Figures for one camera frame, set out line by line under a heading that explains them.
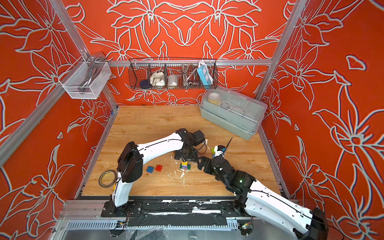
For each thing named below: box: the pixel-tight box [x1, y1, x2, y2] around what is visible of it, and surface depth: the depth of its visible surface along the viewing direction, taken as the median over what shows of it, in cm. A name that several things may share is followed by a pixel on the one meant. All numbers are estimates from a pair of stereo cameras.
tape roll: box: [98, 169, 118, 188], surface depth 85 cm
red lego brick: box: [155, 164, 163, 172], surface depth 87 cm
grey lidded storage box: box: [199, 85, 268, 141], surface depth 96 cm
